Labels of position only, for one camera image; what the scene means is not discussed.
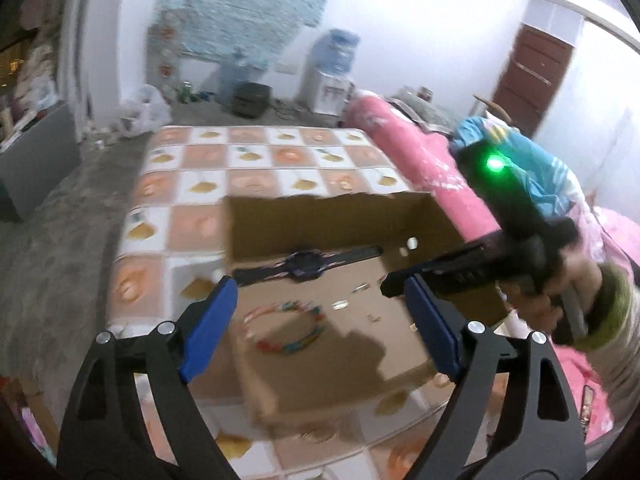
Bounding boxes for black strap watch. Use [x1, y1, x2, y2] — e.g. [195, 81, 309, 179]
[232, 246, 383, 286]

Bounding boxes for person's right hand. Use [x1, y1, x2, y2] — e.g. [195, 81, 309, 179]
[498, 248, 603, 334]

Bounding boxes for blue crumpled blanket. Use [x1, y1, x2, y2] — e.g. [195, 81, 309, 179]
[449, 114, 588, 217]

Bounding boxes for pink floral bedsheet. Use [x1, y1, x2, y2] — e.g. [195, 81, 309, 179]
[344, 94, 640, 446]

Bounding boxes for dark red wooden door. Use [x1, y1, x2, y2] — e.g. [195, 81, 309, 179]
[491, 24, 574, 138]

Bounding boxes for brown cardboard box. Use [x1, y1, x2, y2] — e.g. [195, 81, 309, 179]
[221, 190, 511, 426]

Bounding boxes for patterned ginkgo table mat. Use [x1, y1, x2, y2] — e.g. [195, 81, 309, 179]
[106, 124, 501, 480]

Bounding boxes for water dispenser with bottle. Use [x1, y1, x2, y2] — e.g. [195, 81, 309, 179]
[298, 28, 360, 117]

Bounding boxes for grey storage box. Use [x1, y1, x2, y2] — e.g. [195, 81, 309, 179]
[1, 101, 81, 221]

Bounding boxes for white plastic bag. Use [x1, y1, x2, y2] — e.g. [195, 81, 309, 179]
[117, 84, 171, 138]

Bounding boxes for teal floral hanging cloth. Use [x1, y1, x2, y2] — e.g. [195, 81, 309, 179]
[146, 0, 338, 91]

